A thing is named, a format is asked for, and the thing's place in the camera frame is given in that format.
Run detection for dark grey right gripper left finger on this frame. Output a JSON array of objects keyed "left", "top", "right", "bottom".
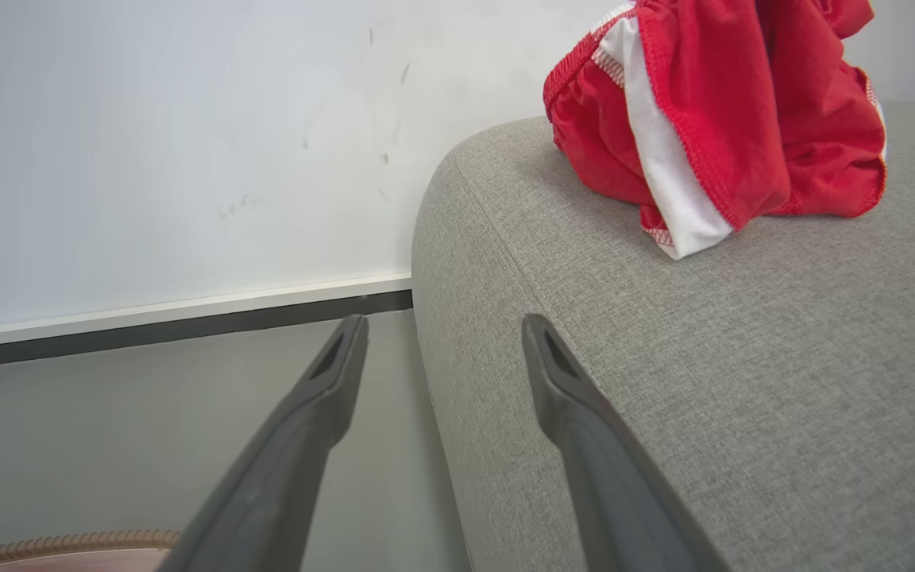
[{"left": 157, "top": 315, "right": 369, "bottom": 572}]

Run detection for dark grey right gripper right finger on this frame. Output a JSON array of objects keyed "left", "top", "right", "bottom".
[{"left": 522, "top": 313, "right": 732, "bottom": 572}]

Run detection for red clothes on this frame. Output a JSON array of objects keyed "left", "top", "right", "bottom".
[{"left": 543, "top": 0, "right": 888, "bottom": 261}]

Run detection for grey fabric sofa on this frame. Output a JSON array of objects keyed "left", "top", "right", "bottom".
[{"left": 411, "top": 101, "right": 915, "bottom": 572}]

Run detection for white and black baseboard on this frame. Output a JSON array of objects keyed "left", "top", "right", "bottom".
[{"left": 0, "top": 274, "right": 413, "bottom": 372}]

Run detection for white perforated laundry basket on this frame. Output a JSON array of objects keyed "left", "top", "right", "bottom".
[{"left": 0, "top": 529, "right": 180, "bottom": 572}]

